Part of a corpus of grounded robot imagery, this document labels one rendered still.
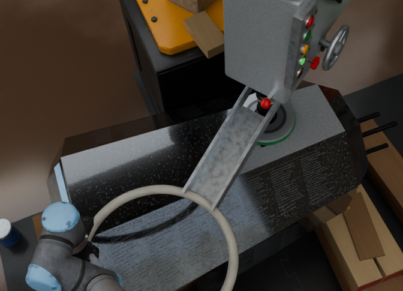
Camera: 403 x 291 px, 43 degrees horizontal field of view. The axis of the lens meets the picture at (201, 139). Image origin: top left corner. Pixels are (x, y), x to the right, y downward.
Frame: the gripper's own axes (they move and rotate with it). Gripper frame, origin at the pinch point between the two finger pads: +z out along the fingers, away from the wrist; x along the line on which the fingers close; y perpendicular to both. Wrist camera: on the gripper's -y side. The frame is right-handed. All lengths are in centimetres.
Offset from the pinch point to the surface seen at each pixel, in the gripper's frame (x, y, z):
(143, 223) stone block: 16.1, -15.1, 4.2
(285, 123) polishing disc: 64, -52, -6
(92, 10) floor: -44, -196, 75
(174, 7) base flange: 19, -116, -1
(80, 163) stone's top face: -8.9, -36.3, 2.0
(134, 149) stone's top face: 10.0, -42.1, 0.5
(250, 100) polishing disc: 52, -62, -6
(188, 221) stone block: 31.0, -18.1, 7.1
